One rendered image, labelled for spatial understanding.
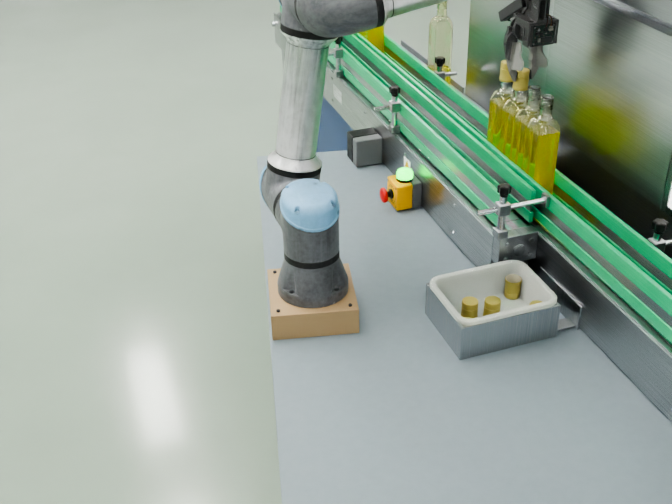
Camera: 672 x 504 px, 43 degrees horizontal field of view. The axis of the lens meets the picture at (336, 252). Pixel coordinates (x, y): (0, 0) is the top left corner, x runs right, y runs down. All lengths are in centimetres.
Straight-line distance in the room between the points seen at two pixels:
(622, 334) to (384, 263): 59
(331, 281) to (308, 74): 42
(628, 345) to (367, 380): 50
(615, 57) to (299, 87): 66
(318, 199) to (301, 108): 19
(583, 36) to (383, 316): 75
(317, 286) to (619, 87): 75
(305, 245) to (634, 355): 66
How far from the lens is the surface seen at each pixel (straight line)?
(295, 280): 177
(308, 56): 173
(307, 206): 169
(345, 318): 179
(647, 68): 185
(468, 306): 180
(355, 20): 160
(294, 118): 177
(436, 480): 151
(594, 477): 156
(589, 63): 201
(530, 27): 191
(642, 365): 171
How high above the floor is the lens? 185
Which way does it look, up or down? 32 degrees down
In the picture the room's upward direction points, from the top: 2 degrees counter-clockwise
